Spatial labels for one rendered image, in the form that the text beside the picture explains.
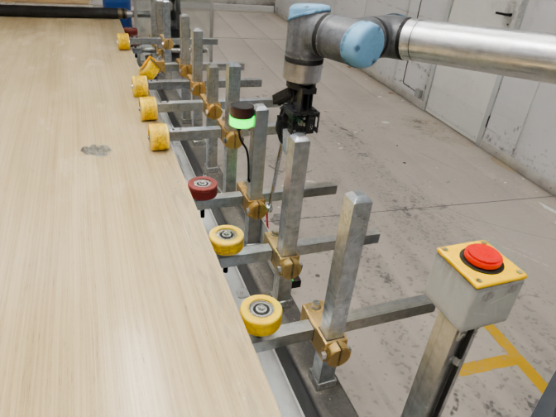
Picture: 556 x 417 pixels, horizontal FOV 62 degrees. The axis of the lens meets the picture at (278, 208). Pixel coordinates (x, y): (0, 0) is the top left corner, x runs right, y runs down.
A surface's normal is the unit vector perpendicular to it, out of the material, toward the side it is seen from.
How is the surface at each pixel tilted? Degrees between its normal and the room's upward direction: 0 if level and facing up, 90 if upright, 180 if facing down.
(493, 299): 90
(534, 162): 90
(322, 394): 0
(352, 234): 90
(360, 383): 0
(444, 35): 58
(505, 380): 0
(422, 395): 90
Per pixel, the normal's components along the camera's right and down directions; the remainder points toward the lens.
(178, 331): 0.08, -0.85
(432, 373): -0.93, 0.11
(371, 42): 0.65, 0.44
